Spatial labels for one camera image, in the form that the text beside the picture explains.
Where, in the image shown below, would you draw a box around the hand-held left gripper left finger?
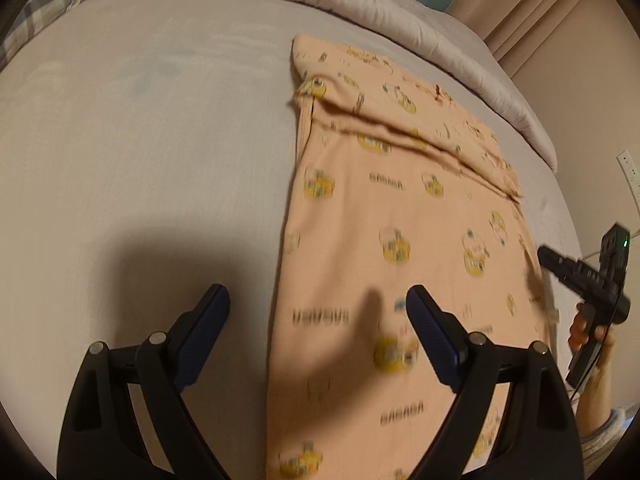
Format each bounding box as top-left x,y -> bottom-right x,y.
56,284 -> 232,480

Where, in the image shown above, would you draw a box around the person's right hand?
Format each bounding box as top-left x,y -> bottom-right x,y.
568,302 -> 617,391

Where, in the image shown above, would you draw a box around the person's right forearm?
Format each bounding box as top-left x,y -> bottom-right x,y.
575,385 -> 632,478

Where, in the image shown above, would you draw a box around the peach cartoon print pants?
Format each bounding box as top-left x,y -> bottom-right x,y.
265,34 -> 561,480

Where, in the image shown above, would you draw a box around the white power strip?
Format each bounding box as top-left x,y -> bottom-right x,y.
616,149 -> 640,198

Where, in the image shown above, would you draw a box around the bed with pale sheet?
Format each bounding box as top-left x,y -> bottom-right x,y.
0,0 -> 586,480

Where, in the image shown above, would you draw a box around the beige curtain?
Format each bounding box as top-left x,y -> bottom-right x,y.
445,0 -> 601,78

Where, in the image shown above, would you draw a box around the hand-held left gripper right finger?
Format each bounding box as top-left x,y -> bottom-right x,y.
405,284 -> 585,480

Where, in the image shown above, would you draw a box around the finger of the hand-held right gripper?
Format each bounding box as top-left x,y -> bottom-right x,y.
537,245 -> 583,288

